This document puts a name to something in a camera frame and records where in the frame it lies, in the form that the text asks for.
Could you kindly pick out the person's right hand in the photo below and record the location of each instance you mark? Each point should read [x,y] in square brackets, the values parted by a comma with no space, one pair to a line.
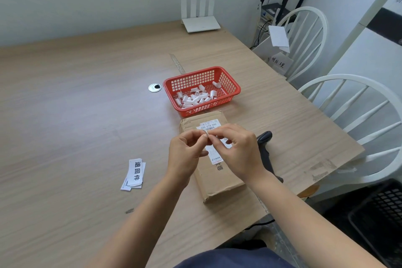
[243,154]

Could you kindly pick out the person's left hand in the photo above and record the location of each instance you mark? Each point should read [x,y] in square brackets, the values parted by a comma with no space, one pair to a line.
[180,159]

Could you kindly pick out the person's right thumb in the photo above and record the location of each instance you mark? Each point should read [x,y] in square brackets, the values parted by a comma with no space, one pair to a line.
[225,141]

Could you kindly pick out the person's left thumb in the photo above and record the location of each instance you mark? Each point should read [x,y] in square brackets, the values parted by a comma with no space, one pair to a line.
[195,133]

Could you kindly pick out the person's right forearm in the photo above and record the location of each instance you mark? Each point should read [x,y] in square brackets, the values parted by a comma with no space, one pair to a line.
[307,230]

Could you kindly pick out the person's left forearm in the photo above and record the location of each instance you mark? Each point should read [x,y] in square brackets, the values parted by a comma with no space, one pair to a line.
[138,230]

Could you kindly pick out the white shipping label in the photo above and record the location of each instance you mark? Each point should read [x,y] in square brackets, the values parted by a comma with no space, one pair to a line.
[214,154]

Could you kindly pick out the pile of white paper scraps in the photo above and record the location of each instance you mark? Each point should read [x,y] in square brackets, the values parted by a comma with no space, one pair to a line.
[194,97]

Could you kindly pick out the brown cardboard parcel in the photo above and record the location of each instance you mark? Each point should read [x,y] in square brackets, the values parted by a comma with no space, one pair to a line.
[216,179]

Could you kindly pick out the black barcode scanner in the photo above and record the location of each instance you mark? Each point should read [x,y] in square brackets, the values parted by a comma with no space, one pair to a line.
[267,154]

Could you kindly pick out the red plastic basket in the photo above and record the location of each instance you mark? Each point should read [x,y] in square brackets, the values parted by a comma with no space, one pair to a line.
[231,84]

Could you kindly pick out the stack of white printed labels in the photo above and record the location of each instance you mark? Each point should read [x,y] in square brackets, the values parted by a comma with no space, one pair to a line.
[135,173]

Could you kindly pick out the metal ruler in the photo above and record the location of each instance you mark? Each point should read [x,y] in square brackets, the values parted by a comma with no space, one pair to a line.
[177,63]

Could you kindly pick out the white box with handwritten label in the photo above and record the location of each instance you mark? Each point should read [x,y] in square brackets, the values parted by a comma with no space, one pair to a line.
[273,55]

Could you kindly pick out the small grey scrap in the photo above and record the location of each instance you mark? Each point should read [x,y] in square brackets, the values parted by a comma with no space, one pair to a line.
[129,211]

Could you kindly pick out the white router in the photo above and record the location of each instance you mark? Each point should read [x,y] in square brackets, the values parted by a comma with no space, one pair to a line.
[201,21]

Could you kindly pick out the person's dark blue trousers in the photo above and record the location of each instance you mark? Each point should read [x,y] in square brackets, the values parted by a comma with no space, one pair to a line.
[232,258]

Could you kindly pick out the white paper card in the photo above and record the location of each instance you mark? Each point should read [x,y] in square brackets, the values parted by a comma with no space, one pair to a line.
[279,36]

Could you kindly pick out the white wooden chair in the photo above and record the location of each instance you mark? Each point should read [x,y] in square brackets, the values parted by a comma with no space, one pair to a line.
[381,88]
[309,38]

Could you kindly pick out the black router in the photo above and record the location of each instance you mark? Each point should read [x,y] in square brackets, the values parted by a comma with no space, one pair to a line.
[276,8]

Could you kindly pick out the black plastic crate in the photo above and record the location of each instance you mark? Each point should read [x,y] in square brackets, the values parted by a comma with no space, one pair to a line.
[381,214]

